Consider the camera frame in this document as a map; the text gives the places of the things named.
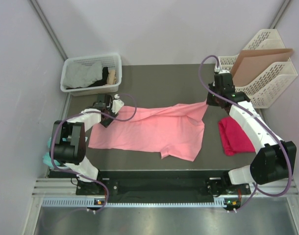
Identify pink t shirt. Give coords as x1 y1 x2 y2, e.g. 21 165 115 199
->
88 102 208 162

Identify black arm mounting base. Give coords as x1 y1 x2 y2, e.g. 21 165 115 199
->
49 170 250 203

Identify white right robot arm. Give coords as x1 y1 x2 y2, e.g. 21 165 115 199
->
207 70 297 196

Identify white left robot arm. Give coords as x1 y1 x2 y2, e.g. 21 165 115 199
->
49 94 124 194

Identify beige garment in basket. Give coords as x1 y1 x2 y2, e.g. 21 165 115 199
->
107 70 117 85

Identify black garment in basket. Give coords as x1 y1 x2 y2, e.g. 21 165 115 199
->
63 67 109 89

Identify brown cardboard sheet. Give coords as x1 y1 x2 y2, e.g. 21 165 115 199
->
230 48 294 87

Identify grey t shirt in basket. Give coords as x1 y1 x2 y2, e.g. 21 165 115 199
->
62 62 102 89

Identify white perforated laundry basket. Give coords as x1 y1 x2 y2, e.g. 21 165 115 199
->
60 53 122 96

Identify cream file organizer rack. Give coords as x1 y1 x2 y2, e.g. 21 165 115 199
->
219 29 298 109

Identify red folded t shirt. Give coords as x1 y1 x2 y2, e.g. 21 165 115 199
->
218 117 255 156

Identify teal cat ear headphones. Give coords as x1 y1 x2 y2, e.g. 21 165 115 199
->
43 138 69 169

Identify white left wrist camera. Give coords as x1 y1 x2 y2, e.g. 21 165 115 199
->
111 94 125 115

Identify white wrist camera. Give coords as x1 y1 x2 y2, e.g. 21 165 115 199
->
111 94 125 115
214 64 230 74

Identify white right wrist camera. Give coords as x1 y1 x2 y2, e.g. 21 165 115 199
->
214 64 230 74

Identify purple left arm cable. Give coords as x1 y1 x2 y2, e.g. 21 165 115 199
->
49 93 138 212

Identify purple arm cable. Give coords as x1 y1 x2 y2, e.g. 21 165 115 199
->
49 93 138 212
198 55 294 212

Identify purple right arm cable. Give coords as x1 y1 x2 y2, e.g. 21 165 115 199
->
198 55 294 212

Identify grey slotted cable duct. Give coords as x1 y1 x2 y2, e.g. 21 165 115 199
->
42 197 238 209

